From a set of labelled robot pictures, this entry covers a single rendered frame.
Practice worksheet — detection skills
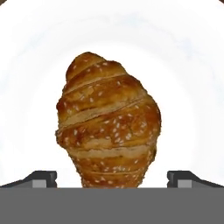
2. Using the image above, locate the white round plate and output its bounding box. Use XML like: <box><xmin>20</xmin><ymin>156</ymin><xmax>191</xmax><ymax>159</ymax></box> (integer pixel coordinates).
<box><xmin>0</xmin><ymin>0</ymin><xmax>224</xmax><ymax>189</ymax></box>

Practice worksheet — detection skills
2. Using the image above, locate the golden brown sesame croissant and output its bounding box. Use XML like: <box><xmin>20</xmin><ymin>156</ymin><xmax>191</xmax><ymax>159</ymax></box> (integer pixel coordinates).
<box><xmin>55</xmin><ymin>51</ymin><xmax>162</xmax><ymax>189</ymax></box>

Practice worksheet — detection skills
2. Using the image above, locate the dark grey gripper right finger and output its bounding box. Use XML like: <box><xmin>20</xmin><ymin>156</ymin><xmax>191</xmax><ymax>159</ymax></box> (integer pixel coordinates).
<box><xmin>166</xmin><ymin>170</ymin><xmax>224</xmax><ymax>189</ymax></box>

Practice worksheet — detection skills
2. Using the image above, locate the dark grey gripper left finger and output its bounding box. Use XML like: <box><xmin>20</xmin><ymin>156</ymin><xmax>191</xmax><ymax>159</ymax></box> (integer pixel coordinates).
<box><xmin>0</xmin><ymin>170</ymin><xmax>58</xmax><ymax>189</ymax></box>

